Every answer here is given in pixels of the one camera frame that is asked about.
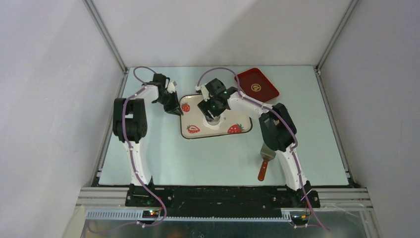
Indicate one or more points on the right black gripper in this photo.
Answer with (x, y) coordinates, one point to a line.
(205, 106)

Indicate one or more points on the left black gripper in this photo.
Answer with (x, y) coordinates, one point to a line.
(175, 108)

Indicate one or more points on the strawberry print tray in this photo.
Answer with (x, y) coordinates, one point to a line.
(192, 120)

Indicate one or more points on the red lacquer tray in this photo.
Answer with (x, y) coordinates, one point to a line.
(256, 85)

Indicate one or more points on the white dough piece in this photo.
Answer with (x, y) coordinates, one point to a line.
(214, 125)

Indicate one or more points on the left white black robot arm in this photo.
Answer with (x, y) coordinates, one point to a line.
(130, 126)

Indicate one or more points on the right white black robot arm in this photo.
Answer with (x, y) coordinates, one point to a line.
(277, 128)

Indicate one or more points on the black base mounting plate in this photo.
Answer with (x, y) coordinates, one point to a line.
(221, 201)

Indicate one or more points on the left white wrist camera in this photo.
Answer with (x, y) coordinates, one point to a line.
(171, 88)

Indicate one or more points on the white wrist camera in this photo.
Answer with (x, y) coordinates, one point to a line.
(204, 91)
(171, 88)

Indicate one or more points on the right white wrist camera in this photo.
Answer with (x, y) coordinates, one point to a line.
(204, 91)

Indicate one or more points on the metal spatula red handle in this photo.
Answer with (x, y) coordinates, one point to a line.
(267, 155)

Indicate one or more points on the aluminium frame rail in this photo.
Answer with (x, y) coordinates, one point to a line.
(109, 203)

